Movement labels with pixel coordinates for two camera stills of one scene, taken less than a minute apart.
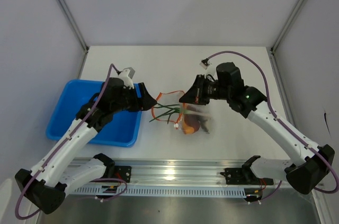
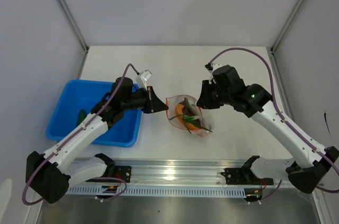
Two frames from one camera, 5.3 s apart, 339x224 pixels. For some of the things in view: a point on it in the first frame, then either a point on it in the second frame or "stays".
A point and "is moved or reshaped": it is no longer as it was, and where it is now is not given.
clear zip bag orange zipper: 193,118 is moved or reshaped
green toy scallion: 171,107 -> 190,120
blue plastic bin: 68,97 stays
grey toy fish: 203,118 -> 193,108
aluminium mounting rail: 180,170 stays
